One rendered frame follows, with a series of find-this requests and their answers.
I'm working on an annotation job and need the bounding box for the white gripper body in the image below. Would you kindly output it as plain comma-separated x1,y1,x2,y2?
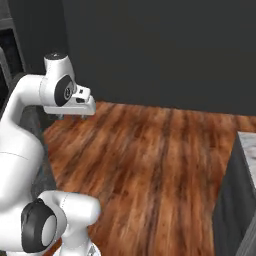
43,94,97,117

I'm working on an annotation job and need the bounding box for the dark grey counter cupboard run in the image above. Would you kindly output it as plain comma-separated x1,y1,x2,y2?
0,0,58,202

